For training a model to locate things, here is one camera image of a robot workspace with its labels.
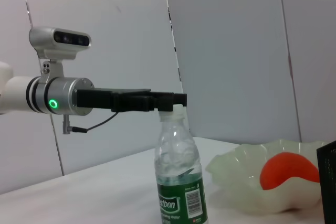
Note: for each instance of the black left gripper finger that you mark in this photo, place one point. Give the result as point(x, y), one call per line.
point(181, 99)

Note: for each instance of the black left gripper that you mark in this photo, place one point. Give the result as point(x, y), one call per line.
point(94, 99)

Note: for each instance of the clear green-label water bottle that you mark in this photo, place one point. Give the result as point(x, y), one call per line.
point(181, 169)

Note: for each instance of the orange fruit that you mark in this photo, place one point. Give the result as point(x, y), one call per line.
point(286, 169)

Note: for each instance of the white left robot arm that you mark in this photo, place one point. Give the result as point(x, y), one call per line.
point(60, 95)

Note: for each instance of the translucent wavy fruit plate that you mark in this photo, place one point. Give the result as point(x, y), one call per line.
point(236, 182)

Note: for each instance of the black mesh pen holder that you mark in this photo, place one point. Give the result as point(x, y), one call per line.
point(328, 182)

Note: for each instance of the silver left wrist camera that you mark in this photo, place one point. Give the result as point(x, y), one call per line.
point(60, 41)

